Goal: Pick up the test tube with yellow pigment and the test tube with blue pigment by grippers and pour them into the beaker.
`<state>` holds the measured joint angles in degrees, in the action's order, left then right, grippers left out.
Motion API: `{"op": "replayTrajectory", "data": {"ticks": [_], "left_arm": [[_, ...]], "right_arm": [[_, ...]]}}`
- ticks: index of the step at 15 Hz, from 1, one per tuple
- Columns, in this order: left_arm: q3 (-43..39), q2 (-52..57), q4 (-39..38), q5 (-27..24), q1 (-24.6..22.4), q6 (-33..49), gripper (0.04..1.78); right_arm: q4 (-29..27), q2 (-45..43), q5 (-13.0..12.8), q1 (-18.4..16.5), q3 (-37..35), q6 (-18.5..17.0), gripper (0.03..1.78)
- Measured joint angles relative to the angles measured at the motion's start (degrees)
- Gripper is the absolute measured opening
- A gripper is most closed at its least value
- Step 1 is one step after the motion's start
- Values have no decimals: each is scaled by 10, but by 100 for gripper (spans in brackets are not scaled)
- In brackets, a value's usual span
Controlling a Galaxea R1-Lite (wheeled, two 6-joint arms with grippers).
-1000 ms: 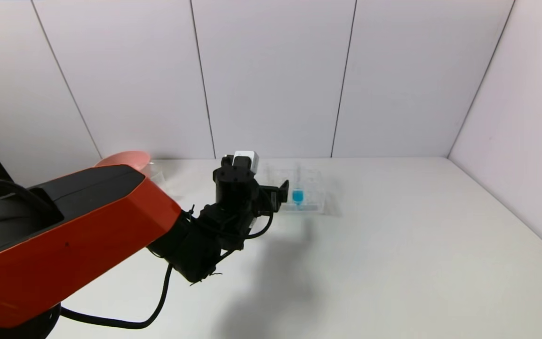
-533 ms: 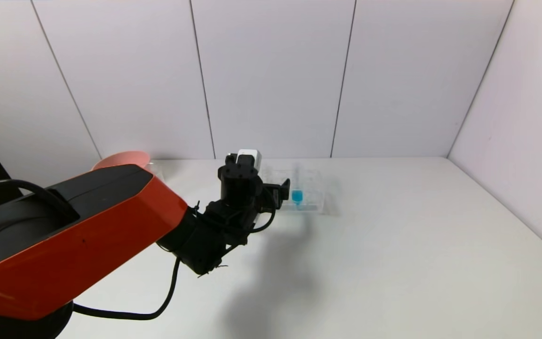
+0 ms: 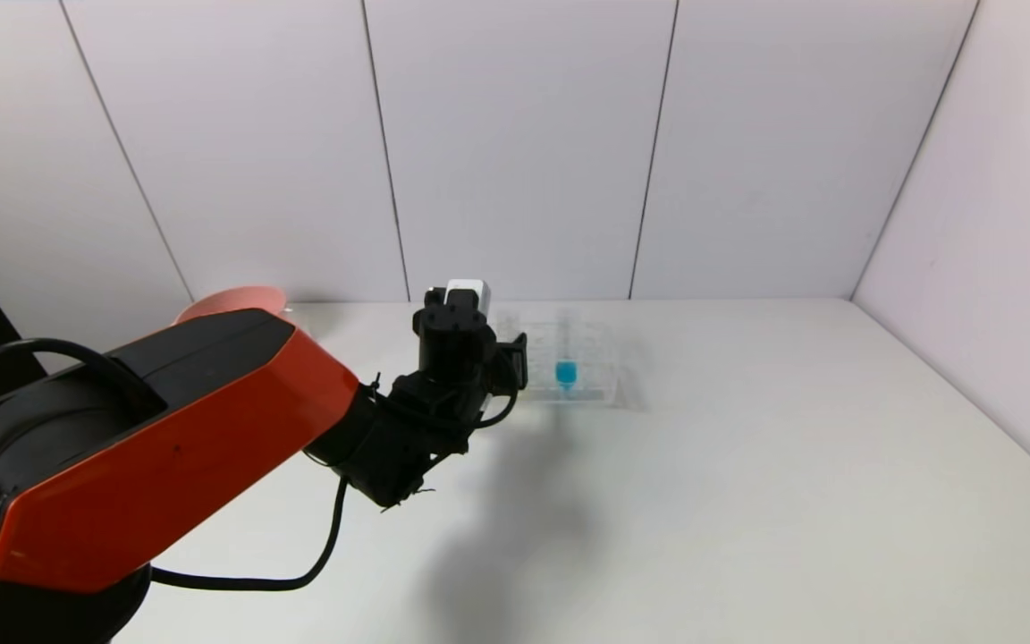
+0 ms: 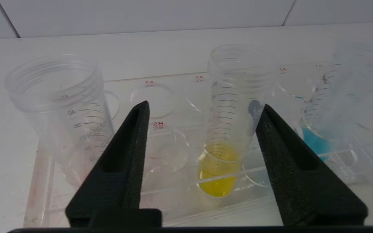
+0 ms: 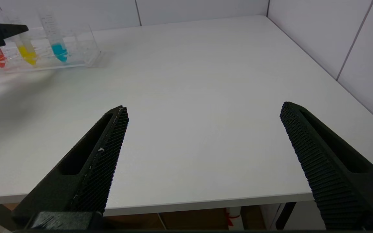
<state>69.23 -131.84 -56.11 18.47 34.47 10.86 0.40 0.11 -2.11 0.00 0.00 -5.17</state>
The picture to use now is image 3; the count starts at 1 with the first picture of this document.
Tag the orange and black left arm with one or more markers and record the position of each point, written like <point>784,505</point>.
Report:
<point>166,447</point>

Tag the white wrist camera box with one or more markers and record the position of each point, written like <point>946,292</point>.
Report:
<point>470,292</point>

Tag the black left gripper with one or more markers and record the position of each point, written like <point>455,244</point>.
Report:
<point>512,362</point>

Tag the pink bowl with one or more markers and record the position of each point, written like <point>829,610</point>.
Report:
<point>229,297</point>

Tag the test tube with blue pigment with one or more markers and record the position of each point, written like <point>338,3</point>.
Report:
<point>566,373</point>

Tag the clear plastic test tube rack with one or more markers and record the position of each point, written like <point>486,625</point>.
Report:
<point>600,367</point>

